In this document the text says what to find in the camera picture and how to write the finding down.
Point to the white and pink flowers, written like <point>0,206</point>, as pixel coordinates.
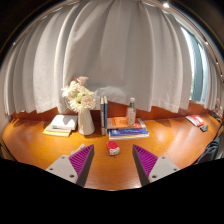
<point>80,96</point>

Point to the white curtain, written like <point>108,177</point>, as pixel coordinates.
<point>116,50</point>

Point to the flat yellow book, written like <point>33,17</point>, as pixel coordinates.
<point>55,132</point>

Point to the upright blue book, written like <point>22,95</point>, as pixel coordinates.
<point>105,113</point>

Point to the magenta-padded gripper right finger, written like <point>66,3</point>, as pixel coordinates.
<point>163,167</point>

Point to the flat blue book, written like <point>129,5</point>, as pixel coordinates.
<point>130,132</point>

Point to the large flat white book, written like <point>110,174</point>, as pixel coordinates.
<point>128,137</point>

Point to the upright grey book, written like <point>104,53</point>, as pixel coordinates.
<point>102,116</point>

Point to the red booklet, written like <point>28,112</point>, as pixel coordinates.
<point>196,120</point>

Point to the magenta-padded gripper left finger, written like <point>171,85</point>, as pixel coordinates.
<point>63,167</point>

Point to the small dark object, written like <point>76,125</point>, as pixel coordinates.
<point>204,128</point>

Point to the dark chair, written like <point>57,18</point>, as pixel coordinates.
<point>5,151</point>

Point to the white ceramic vase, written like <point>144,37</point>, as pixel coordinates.
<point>86,124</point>

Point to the window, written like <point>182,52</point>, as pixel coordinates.
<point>196,66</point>

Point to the clear green-capped drink bottle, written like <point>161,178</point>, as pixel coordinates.
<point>131,115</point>

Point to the black bag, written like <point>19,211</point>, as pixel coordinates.
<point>209,151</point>

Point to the red and white charger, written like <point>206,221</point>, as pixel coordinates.
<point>113,147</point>

